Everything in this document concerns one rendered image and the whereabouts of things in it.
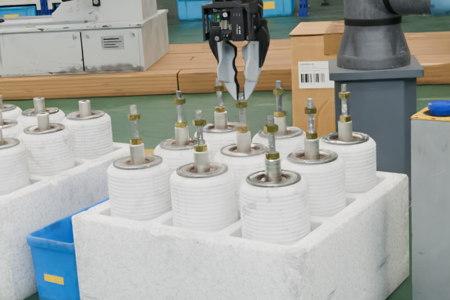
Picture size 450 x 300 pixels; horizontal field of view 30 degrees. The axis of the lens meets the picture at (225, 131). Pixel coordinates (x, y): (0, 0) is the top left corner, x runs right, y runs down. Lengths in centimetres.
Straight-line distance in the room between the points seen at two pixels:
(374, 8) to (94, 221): 75
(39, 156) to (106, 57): 178
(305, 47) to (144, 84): 101
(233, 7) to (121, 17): 212
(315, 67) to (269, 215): 125
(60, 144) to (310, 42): 99
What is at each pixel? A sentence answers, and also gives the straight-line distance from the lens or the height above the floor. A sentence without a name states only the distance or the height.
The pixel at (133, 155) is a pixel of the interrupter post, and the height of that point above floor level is 27.
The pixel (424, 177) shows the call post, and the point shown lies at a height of 23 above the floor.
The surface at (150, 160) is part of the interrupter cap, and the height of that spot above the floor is 25.
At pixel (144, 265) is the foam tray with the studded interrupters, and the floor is 12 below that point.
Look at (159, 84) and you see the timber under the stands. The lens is 319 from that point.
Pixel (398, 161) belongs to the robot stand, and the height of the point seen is 11.
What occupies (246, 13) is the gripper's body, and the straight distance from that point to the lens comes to 122.
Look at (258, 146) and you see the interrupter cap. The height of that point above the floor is 25.
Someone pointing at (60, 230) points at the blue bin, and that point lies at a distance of 148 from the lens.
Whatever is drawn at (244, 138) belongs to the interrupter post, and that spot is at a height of 27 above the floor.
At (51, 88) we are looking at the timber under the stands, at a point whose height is 4.
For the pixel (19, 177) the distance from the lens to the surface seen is 148.
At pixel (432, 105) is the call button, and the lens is 123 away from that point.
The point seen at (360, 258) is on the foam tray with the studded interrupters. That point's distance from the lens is 126.
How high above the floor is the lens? 58
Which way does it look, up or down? 13 degrees down
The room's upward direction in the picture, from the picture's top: 3 degrees counter-clockwise
